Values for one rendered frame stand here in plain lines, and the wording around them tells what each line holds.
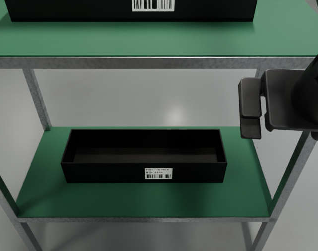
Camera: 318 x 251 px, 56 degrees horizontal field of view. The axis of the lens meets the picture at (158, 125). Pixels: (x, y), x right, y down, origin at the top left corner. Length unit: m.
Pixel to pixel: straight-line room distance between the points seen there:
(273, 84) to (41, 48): 0.49
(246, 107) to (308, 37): 0.45
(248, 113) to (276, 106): 0.03
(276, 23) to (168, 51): 0.29
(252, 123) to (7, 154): 1.67
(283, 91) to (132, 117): 1.64
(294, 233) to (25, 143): 1.48
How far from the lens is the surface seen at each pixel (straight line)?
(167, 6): 0.74
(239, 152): 1.27
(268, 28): 0.77
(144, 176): 1.09
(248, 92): 0.33
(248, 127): 0.32
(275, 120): 0.31
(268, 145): 1.84
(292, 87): 0.32
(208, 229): 1.44
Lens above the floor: 1.25
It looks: 42 degrees down
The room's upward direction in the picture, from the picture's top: straight up
